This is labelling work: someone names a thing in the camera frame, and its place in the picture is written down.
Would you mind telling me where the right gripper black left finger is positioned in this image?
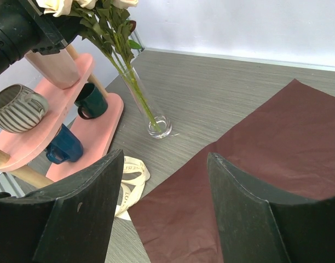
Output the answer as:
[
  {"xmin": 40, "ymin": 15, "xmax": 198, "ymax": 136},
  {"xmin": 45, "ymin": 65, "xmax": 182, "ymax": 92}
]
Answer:
[{"xmin": 0, "ymin": 150, "xmax": 124, "ymax": 262}]

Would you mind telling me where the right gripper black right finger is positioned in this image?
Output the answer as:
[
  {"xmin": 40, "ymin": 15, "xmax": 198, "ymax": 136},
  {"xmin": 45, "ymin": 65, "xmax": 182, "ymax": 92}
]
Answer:
[{"xmin": 207, "ymin": 153, "xmax": 335, "ymax": 262}]

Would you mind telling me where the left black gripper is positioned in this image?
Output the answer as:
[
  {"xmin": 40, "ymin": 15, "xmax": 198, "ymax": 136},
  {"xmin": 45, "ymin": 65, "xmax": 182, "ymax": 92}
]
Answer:
[{"xmin": 0, "ymin": 0, "xmax": 81, "ymax": 75}]

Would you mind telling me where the cream ribbon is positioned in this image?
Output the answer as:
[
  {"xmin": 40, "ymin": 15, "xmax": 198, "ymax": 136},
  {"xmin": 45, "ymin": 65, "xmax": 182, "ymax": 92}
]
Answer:
[{"xmin": 115, "ymin": 156, "xmax": 151, "ymax": 221}]

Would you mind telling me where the dark red wrapping paper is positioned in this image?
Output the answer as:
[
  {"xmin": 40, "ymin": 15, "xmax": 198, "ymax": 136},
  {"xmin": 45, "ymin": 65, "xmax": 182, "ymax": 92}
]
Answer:
[{"xmin": 129, "ymin": 80, "xmax": 335, "ymax": 262}]

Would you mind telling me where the pink flower stem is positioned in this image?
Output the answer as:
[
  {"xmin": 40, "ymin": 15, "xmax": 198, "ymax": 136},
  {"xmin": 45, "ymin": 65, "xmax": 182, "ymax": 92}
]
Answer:
[{"xmin": 71, "ymin": 0, "xmax": 163, "ymax": 132}]

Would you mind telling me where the cream rose stem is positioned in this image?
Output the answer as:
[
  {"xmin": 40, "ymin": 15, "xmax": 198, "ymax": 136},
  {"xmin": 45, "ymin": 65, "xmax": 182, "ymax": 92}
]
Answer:
[{"xmin": 36, "ymin": 0, "xmax": 97, "ymax": 17}]

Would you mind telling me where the small pink bud spray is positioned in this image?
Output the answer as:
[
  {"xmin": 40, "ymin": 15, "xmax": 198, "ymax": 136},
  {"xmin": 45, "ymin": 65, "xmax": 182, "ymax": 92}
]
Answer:
[{"xmin": 110, "ymin": 0, "xmax": 139, "ymax": 9}]

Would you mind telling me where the clear glass vase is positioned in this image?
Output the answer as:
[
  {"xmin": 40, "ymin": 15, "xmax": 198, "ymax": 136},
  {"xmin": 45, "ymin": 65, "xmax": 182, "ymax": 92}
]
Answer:
[{"xmin": 120, "ymin": 66, "xmax": 172, "ymax": 139}]

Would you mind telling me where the dark blue mug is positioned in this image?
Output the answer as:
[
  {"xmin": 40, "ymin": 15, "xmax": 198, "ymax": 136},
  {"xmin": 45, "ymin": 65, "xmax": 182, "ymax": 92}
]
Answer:
[{"xmin": 45, "ymin": 124, "xmax": 84, "ymax": 164}]

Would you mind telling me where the striped grey ceramic mug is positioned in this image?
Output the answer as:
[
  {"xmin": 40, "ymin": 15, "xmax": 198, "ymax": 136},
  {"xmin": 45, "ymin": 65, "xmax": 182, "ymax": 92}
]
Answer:
[{"xmin": 0, "ymin": 84, "xmax": 49, "ymax": 134}]

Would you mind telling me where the pink tiered shelf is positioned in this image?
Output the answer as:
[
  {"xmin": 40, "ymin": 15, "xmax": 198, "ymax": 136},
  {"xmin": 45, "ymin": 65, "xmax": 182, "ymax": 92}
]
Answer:
[{"xmin": 0, "ymin": 45, "xmax": 125, "ymax": 190}]

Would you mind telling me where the dark green mug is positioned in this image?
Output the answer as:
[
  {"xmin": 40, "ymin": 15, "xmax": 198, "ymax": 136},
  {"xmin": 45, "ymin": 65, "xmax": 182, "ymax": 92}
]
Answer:
[{"xmin": 74, "ymin": 83, "xmax": 108, "ymax": 120}]

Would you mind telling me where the aluminium frame rail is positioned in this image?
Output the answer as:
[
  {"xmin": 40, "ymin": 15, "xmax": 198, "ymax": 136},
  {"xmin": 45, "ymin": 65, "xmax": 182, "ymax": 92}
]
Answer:
[{"xmin": 0, "ymin": 173, "xmax": 25, "ymax": 197}]

